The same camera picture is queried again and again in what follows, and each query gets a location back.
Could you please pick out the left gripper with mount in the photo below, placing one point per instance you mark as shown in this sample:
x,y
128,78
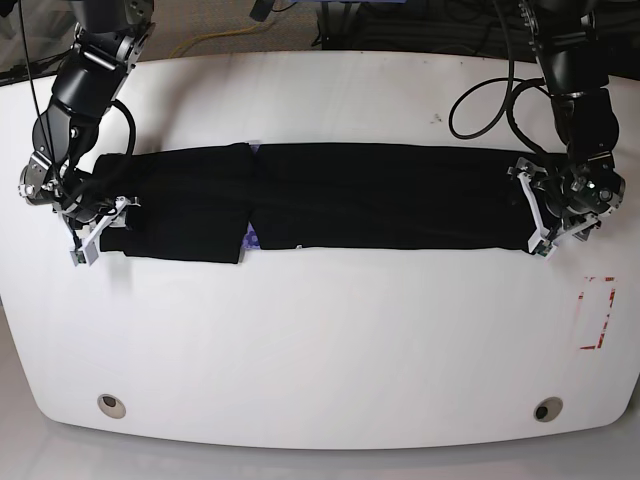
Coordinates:
x,y
542,238

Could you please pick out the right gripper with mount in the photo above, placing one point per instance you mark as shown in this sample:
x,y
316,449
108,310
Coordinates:
x,y
85,228

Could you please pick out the black T-shirt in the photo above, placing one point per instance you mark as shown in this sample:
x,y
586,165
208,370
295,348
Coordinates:
x,y
198,204

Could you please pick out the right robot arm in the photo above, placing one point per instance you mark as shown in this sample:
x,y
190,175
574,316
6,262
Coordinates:
x,y
109,38

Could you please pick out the red tape rectangle marking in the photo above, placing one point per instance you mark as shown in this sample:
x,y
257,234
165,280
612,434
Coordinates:
x,y
593,312

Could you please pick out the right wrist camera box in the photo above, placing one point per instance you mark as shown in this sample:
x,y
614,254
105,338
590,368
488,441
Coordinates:
x,y
85,255

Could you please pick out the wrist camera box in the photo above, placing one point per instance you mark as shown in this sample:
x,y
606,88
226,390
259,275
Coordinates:
x,y
85,255
542,249

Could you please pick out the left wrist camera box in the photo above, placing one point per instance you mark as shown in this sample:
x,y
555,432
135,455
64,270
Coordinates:
x,y
542,249

